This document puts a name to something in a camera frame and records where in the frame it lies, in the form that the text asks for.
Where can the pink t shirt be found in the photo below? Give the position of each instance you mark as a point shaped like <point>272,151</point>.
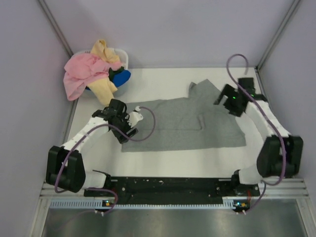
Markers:
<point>78,74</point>

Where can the left aluminium corner post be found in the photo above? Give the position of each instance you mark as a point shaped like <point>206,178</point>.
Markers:
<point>55,27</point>

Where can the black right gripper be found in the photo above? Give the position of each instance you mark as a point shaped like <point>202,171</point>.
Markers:
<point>229,91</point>

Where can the aluminium corner post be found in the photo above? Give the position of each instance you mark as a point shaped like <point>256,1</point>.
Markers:
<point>278,34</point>
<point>55,27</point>

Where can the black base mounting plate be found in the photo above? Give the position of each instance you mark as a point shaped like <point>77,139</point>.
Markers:
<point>165,191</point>

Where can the grey t shirt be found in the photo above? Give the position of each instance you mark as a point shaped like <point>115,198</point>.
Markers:
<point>187,123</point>

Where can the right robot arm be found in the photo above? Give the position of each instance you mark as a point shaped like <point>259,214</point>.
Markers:
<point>281,152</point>

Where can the blue t shirt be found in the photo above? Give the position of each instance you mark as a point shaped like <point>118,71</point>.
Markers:
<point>122,78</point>

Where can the cream yellow t shirt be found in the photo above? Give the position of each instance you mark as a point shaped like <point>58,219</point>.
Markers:
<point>107,59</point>

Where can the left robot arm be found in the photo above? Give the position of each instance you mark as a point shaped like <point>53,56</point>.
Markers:
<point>65,166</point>

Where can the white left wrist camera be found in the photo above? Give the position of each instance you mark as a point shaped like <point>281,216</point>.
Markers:
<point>134,117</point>

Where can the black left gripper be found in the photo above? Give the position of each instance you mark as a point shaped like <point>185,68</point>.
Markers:
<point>120,136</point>

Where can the right aluminium corner post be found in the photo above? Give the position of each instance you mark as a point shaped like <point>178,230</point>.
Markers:
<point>278,34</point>

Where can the dark green t shirt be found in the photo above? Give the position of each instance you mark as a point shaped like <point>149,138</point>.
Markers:
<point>112,73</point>

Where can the white laundry basket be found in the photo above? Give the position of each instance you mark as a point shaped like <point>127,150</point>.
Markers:
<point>99,70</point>

